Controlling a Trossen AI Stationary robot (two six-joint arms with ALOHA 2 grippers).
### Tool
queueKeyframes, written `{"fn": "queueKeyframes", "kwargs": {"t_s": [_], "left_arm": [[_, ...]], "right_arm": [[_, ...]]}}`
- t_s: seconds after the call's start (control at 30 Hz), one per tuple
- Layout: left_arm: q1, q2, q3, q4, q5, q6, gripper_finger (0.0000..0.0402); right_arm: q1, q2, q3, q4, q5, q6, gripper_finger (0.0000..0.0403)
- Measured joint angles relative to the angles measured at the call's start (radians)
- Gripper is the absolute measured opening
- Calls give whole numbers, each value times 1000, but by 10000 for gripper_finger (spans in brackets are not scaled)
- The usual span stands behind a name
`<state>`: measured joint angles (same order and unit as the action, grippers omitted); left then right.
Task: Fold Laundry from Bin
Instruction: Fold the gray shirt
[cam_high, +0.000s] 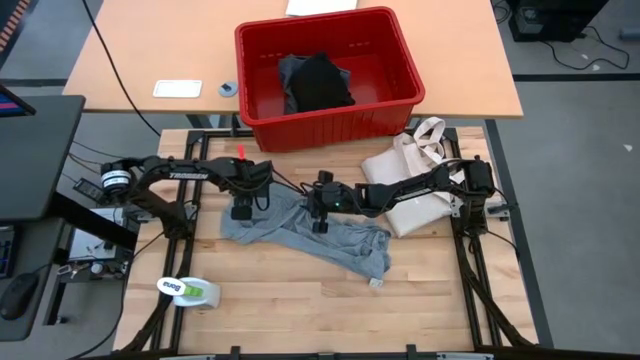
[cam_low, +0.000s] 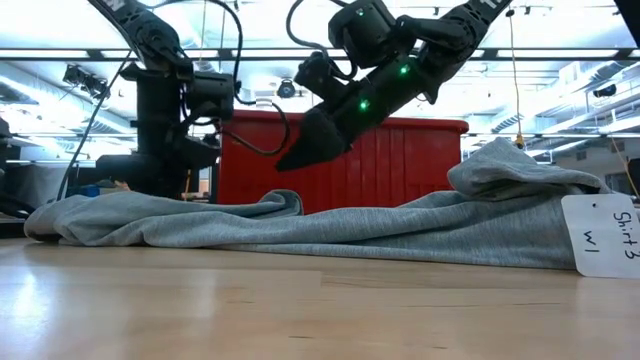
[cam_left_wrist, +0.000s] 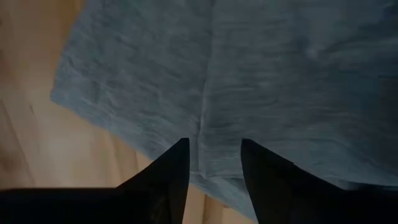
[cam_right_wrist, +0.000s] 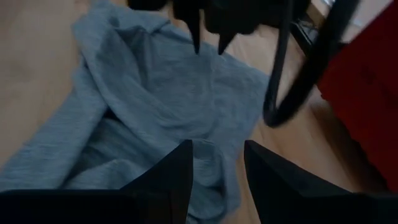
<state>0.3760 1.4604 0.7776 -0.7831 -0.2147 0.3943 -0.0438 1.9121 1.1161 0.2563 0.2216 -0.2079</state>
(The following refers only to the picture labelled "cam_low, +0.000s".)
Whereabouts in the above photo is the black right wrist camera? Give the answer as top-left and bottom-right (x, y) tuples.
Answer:
(293, 51), (351, 104)

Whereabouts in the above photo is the round black ceiling camera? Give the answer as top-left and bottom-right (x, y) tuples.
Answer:
(276, 78), (299, 100)

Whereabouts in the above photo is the white paper shirt tag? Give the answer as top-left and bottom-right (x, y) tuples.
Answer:
(560, 193), (640, 280)

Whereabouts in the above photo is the blue storage box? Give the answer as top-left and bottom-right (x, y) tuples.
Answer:
(69, 184), (116, 199)

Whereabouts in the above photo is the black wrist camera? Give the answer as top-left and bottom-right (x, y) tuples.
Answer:
(199, 130), (224, 154)
(293, 51), (351, 104)

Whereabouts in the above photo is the black overhead frame bar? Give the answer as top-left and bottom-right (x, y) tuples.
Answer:
(0, 47), (640, 63)

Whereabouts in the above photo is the thick black cable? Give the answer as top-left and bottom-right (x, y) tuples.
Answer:
(55, 49), (134, 201)

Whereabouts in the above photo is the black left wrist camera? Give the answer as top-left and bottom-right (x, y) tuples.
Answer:
(199, 130), (224, 154)

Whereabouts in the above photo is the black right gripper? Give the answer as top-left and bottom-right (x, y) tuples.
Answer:
(276, 57), (426, 172)

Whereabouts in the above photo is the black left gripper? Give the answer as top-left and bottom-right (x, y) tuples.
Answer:
(95, 99), (221, 199)

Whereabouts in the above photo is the black ceiling camera cluster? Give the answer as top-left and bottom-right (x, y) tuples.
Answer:
(62, 63), (112, 101)

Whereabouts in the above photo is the grey Reebok t-shirt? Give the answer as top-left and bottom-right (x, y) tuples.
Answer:
(23, 137), (614, 271)

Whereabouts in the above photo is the red plastic laundry bin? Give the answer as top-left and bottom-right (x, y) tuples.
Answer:
(217, 109), (470, 215)

